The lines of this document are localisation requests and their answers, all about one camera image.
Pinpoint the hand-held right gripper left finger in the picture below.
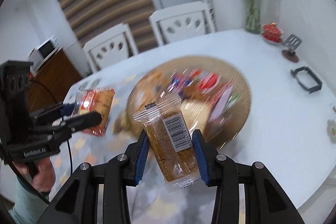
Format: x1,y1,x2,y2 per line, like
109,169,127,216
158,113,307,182
46,130,150,224

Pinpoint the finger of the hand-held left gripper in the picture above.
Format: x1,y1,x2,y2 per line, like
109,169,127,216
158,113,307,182
29,103,76,123
52,111,103,135

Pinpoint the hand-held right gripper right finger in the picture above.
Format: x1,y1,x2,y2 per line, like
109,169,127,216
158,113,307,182
192,129,306,224

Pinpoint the brown cake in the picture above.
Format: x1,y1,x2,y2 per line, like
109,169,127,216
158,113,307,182
133,95,204,191

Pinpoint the clear bread packet red label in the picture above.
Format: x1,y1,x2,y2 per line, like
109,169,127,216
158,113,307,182
70,88,116,137

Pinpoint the light purple snack bar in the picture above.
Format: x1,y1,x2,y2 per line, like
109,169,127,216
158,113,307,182
210,82,237,122

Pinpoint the green snack bar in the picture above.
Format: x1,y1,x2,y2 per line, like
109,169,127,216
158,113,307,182
228,93,240,107

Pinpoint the red white snack packet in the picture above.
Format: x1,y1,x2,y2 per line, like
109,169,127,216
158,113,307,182
196,70,221,90

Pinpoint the golden woven bowl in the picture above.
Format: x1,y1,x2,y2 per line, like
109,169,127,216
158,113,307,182
127,55,252,151

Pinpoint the person's left forearm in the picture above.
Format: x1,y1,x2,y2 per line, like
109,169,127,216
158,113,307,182
10,177,50,224

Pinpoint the person's left hand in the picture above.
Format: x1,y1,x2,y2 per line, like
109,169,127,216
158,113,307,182
12,154,56,191

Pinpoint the brown wooden cabinet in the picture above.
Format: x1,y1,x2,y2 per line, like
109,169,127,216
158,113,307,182
26,47,83,111

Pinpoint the white microwave oven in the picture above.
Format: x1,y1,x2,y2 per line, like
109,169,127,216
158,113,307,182
28,35,61,71

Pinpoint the white plastic chair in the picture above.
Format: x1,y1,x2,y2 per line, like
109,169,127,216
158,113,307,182
149,2,217,46
83,23,139,72

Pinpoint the small blue snack packet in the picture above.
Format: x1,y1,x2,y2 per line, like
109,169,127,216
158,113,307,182
168,74,191,93

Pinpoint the grey phone stand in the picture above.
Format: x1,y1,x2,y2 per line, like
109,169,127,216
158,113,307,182
281,34,302,63

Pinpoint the red ornament in white dish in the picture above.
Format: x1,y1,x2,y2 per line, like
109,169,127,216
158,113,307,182
261,22,284,45

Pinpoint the black plastic frame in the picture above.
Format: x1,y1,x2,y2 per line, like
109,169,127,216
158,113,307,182
290,66,322,94

